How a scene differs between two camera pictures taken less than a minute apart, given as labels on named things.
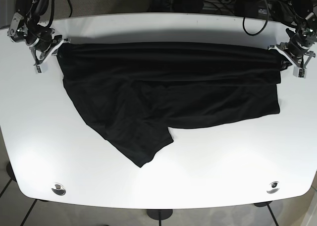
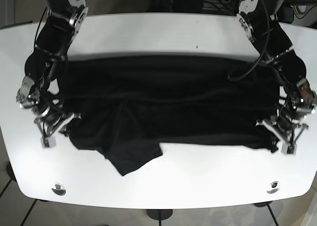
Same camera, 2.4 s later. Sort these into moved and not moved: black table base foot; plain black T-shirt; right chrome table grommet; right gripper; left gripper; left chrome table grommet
Moved: left gripper; plain black T-shirt; right gripper
Not moved: right chrome table grommet; left chrome table grommet; black table base foot
